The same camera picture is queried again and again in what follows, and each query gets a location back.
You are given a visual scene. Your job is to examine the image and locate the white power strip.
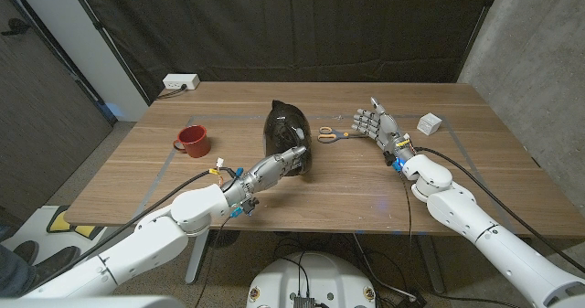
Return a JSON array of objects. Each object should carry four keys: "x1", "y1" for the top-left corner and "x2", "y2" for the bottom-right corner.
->
[{"x1": 162, "y1": 72, "x2": 201, "y2": 90}]

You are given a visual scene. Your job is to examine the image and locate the black power strip cable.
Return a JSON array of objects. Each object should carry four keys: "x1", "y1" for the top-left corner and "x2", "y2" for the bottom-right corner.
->
[{"x1": 157, "y1": 83, "x2": 188, "y2": 101}]

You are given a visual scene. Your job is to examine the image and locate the dark leather shoe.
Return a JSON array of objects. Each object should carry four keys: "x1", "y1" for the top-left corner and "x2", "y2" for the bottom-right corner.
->
[
  {"x1": 12, "y1": 239, "x2": 41, "y2": 264},
  {"x1": 31, "y1": 245, "x2": 81, "y2": 281}
]

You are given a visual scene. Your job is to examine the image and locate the grey table leg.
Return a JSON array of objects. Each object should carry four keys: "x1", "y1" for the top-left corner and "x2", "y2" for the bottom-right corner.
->
[
  {"x1": 415, "y1": 233, "x2": 447, "y2": 294},
  {"x1": 184, "y1": 229, "x2": 210, "y2": 285}
]

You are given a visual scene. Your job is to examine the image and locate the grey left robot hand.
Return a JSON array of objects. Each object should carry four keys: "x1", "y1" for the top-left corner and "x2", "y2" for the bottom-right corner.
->
[{"x1": 221, "y1": 144, "x2": 308, "y2": 208}]

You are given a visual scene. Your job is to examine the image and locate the black torso cable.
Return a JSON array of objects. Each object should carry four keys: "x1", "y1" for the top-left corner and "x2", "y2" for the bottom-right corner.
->
[{"x1": 273, "y1": 255, "x2": 312, "y2": 296}]

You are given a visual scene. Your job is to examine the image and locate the grey ribbed torso module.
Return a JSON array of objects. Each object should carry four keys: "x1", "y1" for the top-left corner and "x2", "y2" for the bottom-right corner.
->
[{"x1": 292, "y1": 293, "x2": 317, "y2": 308}]

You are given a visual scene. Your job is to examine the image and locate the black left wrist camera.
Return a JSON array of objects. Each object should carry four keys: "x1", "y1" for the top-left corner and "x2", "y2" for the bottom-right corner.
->
[{"x1": 240, "y1": 196, "x2": 261, "y2": 217}]

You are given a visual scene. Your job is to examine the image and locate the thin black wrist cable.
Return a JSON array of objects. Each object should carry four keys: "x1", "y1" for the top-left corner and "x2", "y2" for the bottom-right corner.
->
[
  {"x1": 194, "y1": 214, "x2": 234, "y2": 308},
  {"x1": 399, "y1": 170, "x2": 522, "y2": 308}
]

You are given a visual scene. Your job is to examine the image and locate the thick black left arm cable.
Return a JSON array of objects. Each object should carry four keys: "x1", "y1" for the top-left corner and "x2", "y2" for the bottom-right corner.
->
[{"x1": 27, "y1": 166, "x2": 239, "y2": 293}]

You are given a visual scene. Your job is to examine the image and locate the white floor cable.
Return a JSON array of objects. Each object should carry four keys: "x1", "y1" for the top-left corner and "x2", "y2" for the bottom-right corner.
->
[{"x1": 351, "y1": 232, "x2": 415, "y2": 300}]

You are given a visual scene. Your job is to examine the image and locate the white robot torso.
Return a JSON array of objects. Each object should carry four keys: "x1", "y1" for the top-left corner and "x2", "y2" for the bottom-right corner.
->
[{"x1": 246, "y1": 250, "x2": 378, "y2": 308}]

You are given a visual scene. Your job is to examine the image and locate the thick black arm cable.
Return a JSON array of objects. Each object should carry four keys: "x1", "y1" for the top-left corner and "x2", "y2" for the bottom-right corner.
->
[
  {"x1": 27, "y1": 166, "x2": 239, "y2": 293},
  {"x1": 413, "y1": 146, "x2": 585, "y2": 273}
]

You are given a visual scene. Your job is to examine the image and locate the black door handle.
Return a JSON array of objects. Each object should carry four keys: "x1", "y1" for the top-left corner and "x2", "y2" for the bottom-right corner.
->
[{"x1": 0, "y1": 17, "x2": 31, "y2": 37}]

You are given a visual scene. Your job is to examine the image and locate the dark wood door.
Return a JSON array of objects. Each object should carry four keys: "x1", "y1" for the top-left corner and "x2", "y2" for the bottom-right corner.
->
[{"x1": 0, "y1": 0, "x2": 115, "y2": 223}]

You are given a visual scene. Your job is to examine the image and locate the person leg in jeans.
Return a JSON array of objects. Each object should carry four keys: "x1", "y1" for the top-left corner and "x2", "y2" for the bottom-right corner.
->
[{"x1": 0, "y1": 243, "x2": 37, "y2": 299}]

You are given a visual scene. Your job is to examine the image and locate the white floor board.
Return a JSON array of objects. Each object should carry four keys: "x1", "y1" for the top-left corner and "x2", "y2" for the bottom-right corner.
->
[{"x1": 2, "y1": 205, "x2": 138, "y2": 272}]

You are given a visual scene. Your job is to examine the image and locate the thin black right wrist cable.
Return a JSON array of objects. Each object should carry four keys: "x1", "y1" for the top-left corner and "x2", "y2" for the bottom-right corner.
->
[{"x1": 399, "y1": 170, "x2": 522, "y2": 308}]

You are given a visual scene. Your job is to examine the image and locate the thin black left wrist cable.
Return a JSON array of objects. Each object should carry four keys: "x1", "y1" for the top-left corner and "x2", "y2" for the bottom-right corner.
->
[{"x1": 194, "y1": 214, "x2": 234, "y2": 308}]

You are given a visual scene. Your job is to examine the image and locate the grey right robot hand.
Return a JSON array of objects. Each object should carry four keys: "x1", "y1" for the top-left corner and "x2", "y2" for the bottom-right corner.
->
[{"x1": 351, "y1": 96, "x2": 416, "y2": 165}]

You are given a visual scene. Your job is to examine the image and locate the red enamel cup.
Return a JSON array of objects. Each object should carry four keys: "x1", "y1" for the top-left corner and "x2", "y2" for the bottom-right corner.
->
[{"x1": 173, "y1": 124, "x2": 212, "y2": 159}]

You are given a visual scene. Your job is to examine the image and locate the black glossy kettle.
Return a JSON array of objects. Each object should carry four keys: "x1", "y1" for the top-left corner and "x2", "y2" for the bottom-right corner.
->
[{"x1": 262, "y1": 99, "x2": 314, "y2": 177}]

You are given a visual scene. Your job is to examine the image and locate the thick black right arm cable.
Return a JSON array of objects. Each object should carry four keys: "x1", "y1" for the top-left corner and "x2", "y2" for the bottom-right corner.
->
[{"x1": 413, "y1": 146, "x2": 585, "y2": 273}]

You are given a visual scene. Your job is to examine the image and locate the orange grey handled scissors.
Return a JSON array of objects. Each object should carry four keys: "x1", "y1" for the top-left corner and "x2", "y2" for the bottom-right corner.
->
[{"x1": 317, "y1": 125, "x2": 369, "y2": 144}]

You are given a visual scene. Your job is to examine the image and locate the small white cube box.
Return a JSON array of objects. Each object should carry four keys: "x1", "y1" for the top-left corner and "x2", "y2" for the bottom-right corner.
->
[{"x1": 417, "y1": 112, "x2": 443, "y2": 137}]

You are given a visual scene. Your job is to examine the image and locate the black fabric backdrop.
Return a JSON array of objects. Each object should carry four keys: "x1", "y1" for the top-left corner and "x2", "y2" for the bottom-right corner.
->
[{"x1": 68, "y1": 0, "x2": 499, "y2": 104}]

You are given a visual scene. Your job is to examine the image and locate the black power adapter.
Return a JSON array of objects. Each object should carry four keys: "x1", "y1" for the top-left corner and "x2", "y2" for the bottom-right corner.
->
[{"x1": 396, "y1": 291, "x2": 429, "y2": 308}]

